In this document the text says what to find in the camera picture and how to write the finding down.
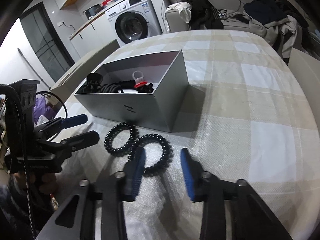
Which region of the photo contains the black hair claw clip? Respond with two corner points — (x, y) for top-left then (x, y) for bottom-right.
(82, 73), (103, 93)

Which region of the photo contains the black banana hair clip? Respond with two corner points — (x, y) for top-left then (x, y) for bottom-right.
(100, 83), (121, 93)

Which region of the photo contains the black spiral hair tie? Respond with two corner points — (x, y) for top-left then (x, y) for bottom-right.
(127, 133), (174, 177)
(103, 121), (139, 158)

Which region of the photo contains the white round badge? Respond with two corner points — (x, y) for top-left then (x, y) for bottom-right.
(118, 89), (138, 93)

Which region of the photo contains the red oval hair clip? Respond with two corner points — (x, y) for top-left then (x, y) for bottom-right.
(132, 70), (149, 88)

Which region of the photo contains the left hand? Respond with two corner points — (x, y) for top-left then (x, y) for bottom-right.
(11, 172), (59, 194)

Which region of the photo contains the purple plastic bag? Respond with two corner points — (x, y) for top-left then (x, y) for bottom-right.
(33, 96), (56, 123)

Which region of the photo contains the beige cardboard box left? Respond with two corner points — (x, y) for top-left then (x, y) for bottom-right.
(50, 40), (120, 102)

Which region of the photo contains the silver cardboard box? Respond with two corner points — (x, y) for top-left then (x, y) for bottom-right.
(74, 51), (189, 132)

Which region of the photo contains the dark glass door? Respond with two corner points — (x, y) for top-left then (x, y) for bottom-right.
(20, 2), (74, 82)

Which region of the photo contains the white kitchen cabinet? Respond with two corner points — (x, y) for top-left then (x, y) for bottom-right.
(70, 12), (116, 57)

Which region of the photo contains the plaid tablecloth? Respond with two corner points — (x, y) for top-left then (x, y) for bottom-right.
(107, 30), (319, 239)

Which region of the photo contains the black cooking pot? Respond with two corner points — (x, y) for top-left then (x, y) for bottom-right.
(82, 4), (104, 20)

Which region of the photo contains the white washing machine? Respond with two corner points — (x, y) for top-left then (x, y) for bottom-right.
(106, 0), (163, 46)

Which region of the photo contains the white cloth on armrest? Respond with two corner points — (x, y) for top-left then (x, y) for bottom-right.
(165, 2), (192, 23)

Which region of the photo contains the black garment on armrest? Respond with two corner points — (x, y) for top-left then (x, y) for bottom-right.
(189, 0), (224, 30)

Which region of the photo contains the pile of dark clothes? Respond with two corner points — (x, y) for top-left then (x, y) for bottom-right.
(243, 0), (310, 62)

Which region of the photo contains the grey sofa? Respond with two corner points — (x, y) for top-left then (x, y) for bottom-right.
(164, 0), (320, 36)

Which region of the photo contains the black camera cable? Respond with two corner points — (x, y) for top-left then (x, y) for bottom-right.
(0, 84), (36, 240)

